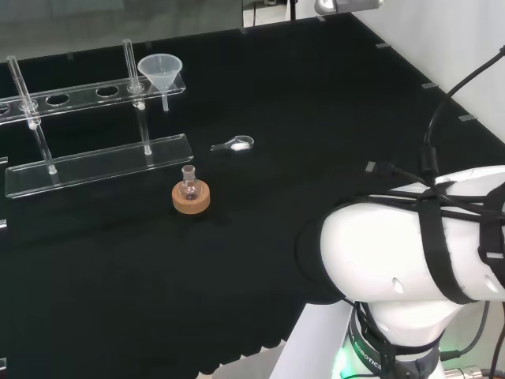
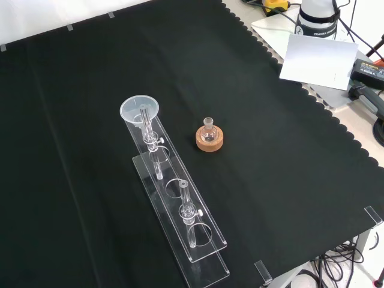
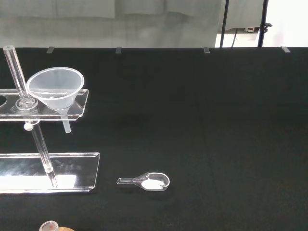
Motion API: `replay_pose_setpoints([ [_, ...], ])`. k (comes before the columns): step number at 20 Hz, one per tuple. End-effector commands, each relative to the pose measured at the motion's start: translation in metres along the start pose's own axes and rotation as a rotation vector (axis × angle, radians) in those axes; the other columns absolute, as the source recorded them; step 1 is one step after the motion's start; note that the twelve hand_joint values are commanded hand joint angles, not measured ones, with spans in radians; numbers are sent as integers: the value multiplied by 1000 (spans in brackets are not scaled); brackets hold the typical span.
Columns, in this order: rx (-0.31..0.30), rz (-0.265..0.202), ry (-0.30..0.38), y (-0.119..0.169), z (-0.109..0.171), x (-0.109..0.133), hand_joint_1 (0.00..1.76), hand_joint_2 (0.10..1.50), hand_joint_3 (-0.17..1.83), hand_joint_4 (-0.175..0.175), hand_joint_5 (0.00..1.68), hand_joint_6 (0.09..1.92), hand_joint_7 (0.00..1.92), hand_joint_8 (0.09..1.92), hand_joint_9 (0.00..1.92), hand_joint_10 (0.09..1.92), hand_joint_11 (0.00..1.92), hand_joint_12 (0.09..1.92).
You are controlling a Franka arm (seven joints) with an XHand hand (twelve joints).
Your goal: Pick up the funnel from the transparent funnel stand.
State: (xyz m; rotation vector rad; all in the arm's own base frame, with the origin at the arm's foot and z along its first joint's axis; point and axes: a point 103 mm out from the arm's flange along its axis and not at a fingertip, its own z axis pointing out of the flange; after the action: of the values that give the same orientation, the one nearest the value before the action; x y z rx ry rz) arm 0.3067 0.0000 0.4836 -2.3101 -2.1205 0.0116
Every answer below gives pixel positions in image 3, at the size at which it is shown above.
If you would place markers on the small round-bottom glass flask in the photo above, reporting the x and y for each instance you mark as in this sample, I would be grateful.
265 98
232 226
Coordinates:
49 226

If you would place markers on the black bench cloth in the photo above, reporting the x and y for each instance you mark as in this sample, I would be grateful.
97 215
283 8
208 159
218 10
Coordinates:
192 120

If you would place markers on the clear funnel stand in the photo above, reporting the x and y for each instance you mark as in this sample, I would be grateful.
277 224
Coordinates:
72 168

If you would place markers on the black tripod leg with clamp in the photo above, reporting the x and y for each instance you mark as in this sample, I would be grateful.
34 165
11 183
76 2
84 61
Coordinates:
263 24

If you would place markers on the glass weighing funnel with powder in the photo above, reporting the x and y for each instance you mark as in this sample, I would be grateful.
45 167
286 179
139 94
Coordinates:
154 184

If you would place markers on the clear cloth clip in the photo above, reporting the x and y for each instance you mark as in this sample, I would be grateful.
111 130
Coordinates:
118 49
206 50
285 49
50 49

